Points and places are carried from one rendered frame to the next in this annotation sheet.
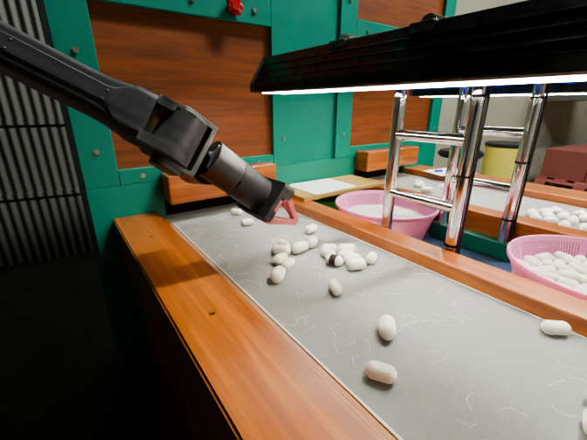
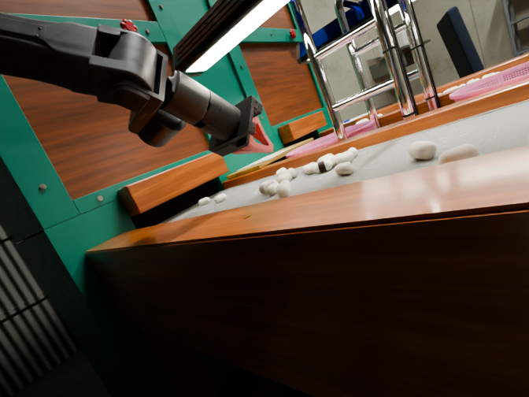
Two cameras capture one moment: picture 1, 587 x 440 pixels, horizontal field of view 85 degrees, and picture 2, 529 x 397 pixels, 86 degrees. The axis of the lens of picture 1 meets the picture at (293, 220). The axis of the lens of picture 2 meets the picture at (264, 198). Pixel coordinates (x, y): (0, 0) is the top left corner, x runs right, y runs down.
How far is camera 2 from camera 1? 23 cm
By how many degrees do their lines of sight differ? 13
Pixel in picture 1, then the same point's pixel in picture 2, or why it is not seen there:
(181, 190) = (144, 196)
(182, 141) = (139, 60)
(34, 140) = not seen: outside the picture
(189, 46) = not seen: hidden behind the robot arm
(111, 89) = (43, 27)
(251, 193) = (223, 114)
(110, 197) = (73, 230)
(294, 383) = (394, 182)
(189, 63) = not seen: hidden behind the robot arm
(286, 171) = (231, 160)
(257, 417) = (390, 205)
